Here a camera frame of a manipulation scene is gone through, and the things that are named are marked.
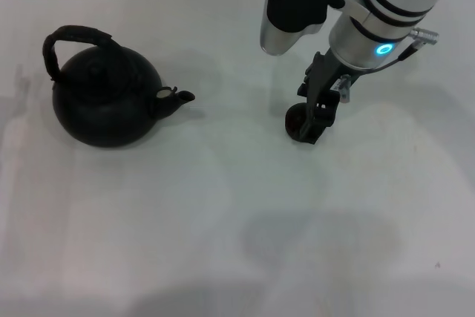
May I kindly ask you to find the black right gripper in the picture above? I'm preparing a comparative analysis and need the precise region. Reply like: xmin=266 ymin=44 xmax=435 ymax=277
xmin=296 ymin=51 xmax=357 ymax=146

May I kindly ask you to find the small dark teacup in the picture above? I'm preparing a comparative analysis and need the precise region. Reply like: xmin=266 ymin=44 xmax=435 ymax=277
xmin=284 ymin=104 xmax=309 ymax=143

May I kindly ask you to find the black round teapot with handle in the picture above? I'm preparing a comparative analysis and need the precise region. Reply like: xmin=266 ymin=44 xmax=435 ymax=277
xmin=42 ymin=24 xmax=197 ymax=148

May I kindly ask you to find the silver right wrist connector plug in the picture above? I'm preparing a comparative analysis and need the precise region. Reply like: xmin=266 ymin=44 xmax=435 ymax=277
xmin=406 ymin=26 xmax=441 ymax=45

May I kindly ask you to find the small silver cable clip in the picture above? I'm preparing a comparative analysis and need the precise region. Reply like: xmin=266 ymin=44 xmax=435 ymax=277
xmin=335 ymin=74 xmax=352 ymax=103

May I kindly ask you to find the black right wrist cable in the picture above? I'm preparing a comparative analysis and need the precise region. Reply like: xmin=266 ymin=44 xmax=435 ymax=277
xmin=365 ymin=42 xmax=416 ymax=72

